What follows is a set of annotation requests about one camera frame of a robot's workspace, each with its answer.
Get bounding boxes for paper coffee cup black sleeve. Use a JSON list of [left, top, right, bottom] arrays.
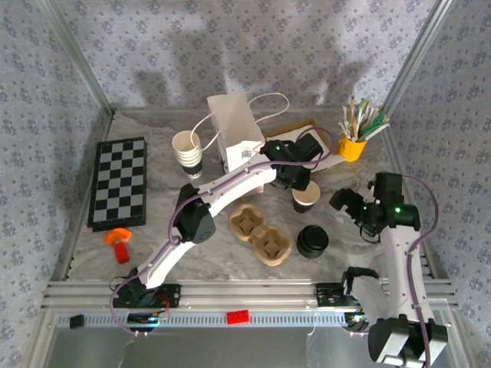
[[291, 179, 321, 215]]

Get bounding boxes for brown cardboard cup carrier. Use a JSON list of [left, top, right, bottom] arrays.
[[229, 204, 292, 268]]

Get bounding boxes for white paper takeout bag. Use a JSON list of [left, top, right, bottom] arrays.
[[190, 90, 290, 195]]

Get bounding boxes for brown wooden tray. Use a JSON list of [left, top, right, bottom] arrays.
[[264, 118, 338, 174]]

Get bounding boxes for yellow straw holder cup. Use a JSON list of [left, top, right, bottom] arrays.
[[336, 136, 368, 162]]

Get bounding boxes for stack of black cup lids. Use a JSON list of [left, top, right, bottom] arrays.
[[296, 225, 330, 258]]

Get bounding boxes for white green striped straw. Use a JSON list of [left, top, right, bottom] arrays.
[[355, 97, 370, 135]]

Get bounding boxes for stack of white paper cups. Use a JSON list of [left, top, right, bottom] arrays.
[[171, 130, 203, 180]]

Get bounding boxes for red toy brick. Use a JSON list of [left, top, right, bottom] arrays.
[[226, 310, 250, 326]]

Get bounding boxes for black grey chessboard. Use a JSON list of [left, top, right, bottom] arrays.
[[87, 136, 149, 232]]

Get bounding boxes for orange red plastic toy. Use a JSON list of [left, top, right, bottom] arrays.
[[103, 228, 133, 265]]

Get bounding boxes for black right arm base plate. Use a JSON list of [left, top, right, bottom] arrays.
[[315, 282, 352, 307]]

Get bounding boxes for aluminium front rail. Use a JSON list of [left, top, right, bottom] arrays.
[[40, 279, 460, 312]]

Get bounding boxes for aluminium frame post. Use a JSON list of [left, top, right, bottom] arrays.
[[382, 0, 456, 113], [38, 0, 116, 118]]

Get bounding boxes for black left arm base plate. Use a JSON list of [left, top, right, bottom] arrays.
[[112, 282, 182, 310]]

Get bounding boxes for grey slotted cable duct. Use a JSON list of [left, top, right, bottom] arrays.
[[57, 310, 369, 327]]

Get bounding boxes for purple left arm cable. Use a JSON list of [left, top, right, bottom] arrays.
[[109, 126, 335, 338]]

